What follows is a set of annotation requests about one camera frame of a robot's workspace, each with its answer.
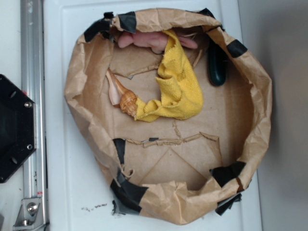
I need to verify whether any yellow cloth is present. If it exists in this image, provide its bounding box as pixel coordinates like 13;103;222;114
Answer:
134;30;204;122

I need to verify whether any orange conch seashell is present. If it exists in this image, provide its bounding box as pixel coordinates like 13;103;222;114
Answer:
106;68;137;117

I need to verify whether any brown paper bag basin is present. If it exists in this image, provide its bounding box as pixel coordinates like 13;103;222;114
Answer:
64;8;272;225

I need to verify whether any pink plush toy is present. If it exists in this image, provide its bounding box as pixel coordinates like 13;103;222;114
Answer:
117;30;198;54

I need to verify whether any dark green cucumber toy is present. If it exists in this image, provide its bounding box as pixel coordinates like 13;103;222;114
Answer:
208;39;227;86

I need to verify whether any white tray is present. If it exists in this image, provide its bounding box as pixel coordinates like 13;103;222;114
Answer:
43;0;262;231

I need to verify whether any aluminium extrusion rail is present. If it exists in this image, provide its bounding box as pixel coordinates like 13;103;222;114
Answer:
20;0;50;231

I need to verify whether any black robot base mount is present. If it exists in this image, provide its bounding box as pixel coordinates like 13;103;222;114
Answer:
0;75;36;183

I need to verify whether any metal corner bracket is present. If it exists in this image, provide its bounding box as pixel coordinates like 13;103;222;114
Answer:
13;197;44;231

